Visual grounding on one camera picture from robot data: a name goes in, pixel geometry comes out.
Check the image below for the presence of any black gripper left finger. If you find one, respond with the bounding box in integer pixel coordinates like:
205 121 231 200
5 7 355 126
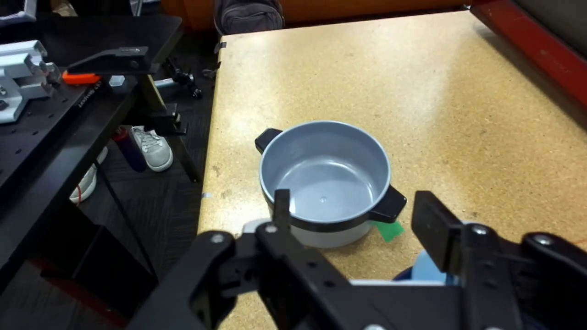
126 187 370 330

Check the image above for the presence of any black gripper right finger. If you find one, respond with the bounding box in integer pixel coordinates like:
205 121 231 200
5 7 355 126
408 189 587 330

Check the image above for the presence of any blue plastic cup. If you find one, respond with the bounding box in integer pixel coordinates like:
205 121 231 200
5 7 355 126
392 247 462 288

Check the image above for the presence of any green tape piece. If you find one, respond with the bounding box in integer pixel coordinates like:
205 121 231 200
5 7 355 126
374 218 407 244

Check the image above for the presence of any white shoe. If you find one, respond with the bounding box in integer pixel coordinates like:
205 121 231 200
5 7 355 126
67 145 111 205
128 123 176 174

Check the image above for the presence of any black clamp stand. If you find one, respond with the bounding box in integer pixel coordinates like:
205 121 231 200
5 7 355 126
64 44 205 185

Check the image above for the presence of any red and black microwave oven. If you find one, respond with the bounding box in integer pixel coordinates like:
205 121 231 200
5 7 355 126
467 0 587 132

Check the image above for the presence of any black perforated side table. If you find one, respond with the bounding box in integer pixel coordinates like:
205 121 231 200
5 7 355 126
0 13 185 289

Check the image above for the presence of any dark backpack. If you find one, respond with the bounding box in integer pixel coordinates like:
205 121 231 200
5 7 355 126
212 0 286 36

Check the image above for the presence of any grey pot with black handles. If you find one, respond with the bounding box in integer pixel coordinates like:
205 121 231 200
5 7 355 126
253 119 408 249

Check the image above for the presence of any orange clamp handle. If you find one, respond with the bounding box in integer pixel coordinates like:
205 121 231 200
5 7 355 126
58 69 102 88

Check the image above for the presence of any aluminium extrusion bracket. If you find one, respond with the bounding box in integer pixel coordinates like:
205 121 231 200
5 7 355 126
0 38 60 126

